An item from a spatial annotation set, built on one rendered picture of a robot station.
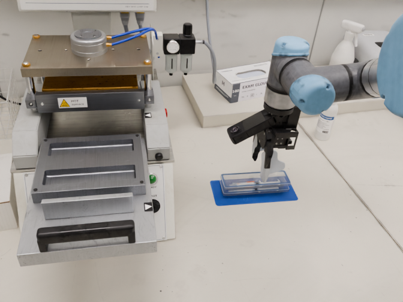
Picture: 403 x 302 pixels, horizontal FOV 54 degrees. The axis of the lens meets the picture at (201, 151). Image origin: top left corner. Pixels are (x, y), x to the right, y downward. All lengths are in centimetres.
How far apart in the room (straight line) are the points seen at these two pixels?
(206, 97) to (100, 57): 57
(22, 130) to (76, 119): 18
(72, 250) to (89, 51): 44
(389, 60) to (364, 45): 113
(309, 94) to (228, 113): 59
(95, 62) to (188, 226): 44
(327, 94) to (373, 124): 76
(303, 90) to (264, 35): 86
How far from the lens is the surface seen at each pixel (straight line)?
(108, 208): 72
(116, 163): 79
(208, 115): 131
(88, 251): 69
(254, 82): 140
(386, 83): 48
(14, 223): 104
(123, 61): 91
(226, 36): 156
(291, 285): 93
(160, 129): 88
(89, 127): 101
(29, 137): 90
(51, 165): 81
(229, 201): 107
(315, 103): 79
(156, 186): 91
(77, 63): 91
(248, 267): 94
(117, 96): 90
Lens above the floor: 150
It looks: 37 degrees down
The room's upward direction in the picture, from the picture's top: 5 degrees clockwise
